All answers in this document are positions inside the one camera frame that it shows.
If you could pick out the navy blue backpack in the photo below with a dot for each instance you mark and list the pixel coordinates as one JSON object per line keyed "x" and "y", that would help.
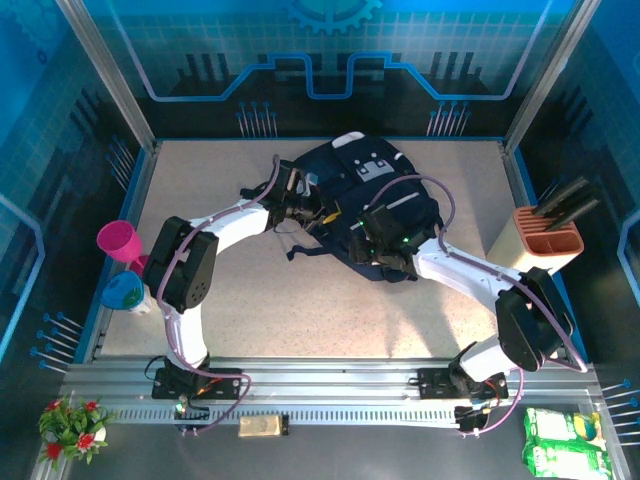
{"x": 330, "y": 165}

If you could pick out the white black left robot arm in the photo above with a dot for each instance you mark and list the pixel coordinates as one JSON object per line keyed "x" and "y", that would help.
{"x": 235, "y": 225}

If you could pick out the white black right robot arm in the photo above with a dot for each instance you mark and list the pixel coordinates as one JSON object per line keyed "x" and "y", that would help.
{"x": 460, "y": 270}

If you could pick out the beige orange knife block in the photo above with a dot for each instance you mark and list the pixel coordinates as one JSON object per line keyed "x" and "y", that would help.
{"x": 555, "y": 245}

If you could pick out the pink plastic cup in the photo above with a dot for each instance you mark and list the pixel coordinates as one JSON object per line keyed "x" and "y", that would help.
{"x": 117, "y": 240}

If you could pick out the blue plastic cup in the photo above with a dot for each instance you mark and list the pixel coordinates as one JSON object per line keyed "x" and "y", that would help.
{"x": 122, "y": 292}

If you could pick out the small tan box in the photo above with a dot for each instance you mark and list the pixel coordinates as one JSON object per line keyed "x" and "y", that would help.
{"x": 257, "y": 426}

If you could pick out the green white snack packet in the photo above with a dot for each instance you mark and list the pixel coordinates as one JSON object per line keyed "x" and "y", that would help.
{"x": 555, "y": 425}
{"x": 560, "y": 460}

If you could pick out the artificial plant red flowers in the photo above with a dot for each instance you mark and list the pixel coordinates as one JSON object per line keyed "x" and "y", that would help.
{"x": 75, "y": 430}

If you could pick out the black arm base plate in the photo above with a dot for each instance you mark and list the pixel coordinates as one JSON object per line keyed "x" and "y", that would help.
{"x": 225, "y": 385}
{"x": 432, "y": 385}

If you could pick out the aluminium mounting rail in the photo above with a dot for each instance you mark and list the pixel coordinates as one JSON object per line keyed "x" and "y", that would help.
{"x": 325, "y": 385}

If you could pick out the aluminium frame post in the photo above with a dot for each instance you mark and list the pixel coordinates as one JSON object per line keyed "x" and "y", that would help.
{"x": 110, "y": 75}
{"x": 549, "y": 75}

